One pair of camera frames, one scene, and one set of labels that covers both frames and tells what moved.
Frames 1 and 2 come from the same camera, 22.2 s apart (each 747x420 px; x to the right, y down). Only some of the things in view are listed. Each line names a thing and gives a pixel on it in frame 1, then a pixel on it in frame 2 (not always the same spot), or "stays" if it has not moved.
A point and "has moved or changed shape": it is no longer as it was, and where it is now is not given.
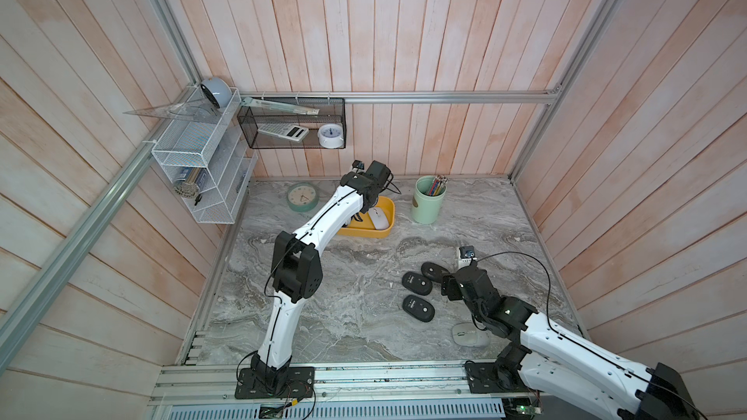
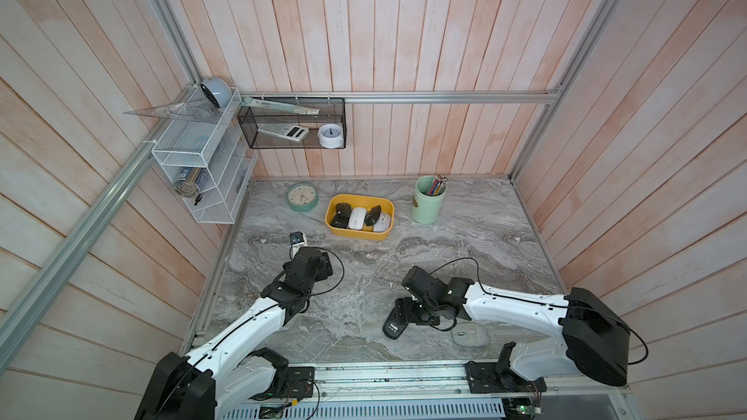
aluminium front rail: x=395 y=385 stays
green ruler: x=278 y=106 stays
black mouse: x=418 y=308 has moved or changed shape
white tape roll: x=331 y=135 stays
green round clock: x=302 y=196 stays
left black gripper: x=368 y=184 to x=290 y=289
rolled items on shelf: x=192 y=181 stays
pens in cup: x=438 y=186 stays
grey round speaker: x=217 y=91 stays
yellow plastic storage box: x=366 y=227 stays
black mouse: x=416 y=283 has moved or changed shape
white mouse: x=378 y=218 has moved or changed shape
